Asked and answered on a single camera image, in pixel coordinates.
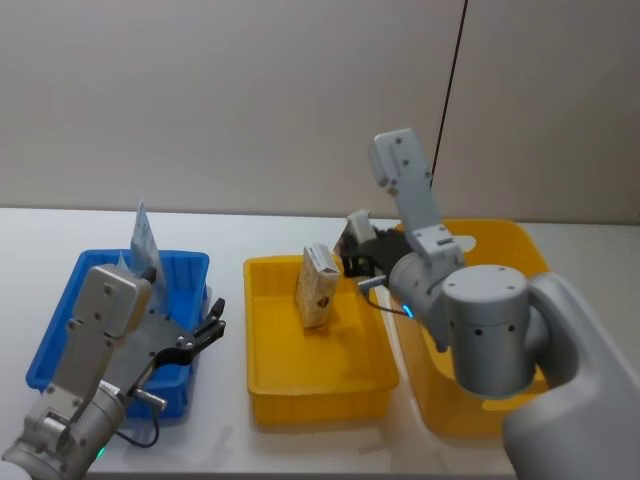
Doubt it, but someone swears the small white brown carton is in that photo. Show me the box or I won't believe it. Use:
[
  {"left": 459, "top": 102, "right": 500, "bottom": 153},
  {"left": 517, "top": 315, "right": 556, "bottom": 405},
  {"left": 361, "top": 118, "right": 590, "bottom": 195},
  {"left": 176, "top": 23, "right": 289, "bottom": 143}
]
[{"left": 333, "top": 208, "right": 377, "bottom": 257}]

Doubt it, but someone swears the thin dark right gripper cable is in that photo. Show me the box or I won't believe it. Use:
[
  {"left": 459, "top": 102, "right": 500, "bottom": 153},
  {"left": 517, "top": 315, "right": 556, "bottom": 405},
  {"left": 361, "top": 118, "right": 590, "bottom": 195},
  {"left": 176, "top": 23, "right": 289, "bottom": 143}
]
[{"left": 357, "top": 276, "right": 417, "bottom": 320}]

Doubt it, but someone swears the thin dark gripper cable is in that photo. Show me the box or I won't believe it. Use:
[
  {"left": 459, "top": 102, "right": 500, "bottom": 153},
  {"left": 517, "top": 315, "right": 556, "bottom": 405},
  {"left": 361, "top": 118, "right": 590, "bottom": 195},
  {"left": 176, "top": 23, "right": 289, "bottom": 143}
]
[
  {"left": 357, "top": 276, "right": 417, "bottom": 320},
  {"left": 115, "top": 388, "right": 169, "bottom": 449}
]

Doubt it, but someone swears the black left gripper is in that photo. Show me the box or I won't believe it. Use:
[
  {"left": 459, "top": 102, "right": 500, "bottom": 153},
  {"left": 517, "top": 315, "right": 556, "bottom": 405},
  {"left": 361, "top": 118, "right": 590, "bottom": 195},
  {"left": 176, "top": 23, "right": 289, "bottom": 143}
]
[{"left": 102, "top": 297, "right": 228, "bottom": 397}]

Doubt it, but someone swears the thin dark left gripper cable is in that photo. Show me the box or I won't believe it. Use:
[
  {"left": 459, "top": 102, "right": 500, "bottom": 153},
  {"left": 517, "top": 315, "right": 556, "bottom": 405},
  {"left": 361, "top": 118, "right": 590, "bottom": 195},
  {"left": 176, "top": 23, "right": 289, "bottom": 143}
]
[{"left": 115, "top": 388, "right": 169, "bottom": 449}]

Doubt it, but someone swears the shallow yellow plastic bin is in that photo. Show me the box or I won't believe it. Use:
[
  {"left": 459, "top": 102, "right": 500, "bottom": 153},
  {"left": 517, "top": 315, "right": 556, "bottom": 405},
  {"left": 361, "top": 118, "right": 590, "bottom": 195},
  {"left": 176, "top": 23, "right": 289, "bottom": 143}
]
[{"left": 243, "top": 254, "right": 400, "bottom": 427}]

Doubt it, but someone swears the silver blue foil pouch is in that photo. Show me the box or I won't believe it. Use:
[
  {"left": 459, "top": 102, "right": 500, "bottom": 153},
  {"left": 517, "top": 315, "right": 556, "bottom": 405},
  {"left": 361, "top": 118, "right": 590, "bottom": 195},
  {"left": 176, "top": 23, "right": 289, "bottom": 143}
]
[{"left": 115, "top": 200, "right": 167, "bottom": 307}]

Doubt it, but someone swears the deep yellow plastic bin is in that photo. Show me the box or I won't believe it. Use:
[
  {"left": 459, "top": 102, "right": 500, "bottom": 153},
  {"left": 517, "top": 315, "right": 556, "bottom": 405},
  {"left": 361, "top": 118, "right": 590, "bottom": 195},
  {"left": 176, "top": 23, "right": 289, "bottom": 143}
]
[{"left": 384, "top": 218, "right": 552, "bottom": 441}]

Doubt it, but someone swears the beige carton box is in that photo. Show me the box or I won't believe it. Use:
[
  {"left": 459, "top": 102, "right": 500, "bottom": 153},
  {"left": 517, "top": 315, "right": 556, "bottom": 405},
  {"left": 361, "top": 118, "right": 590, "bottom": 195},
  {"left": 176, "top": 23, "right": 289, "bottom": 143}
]
[{"left": 293, "top": 244, "right": 343, "bottom": 331}]

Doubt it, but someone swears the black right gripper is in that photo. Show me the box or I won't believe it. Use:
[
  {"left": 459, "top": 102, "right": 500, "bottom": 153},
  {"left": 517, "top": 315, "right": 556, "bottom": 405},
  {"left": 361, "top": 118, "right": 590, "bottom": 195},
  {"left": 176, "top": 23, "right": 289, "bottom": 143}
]
[{"left": 340, "top": 222, "right": 417, "bottom": 282}]

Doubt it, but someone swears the black hanging wall cable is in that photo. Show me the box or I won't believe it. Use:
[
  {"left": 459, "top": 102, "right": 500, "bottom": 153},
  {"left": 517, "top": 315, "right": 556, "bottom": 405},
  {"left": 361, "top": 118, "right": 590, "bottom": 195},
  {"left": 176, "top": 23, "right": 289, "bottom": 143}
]
[{"left": 431, "top": 0, "right": 470, "bottom": 177}]

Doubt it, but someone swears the blue plastic bin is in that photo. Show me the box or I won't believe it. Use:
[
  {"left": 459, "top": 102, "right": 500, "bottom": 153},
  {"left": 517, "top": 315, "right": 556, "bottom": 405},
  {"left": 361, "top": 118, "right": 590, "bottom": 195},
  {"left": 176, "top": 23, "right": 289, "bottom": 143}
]
[{"left": 24, "top": 248, "right": 211, "bottom": 420}]

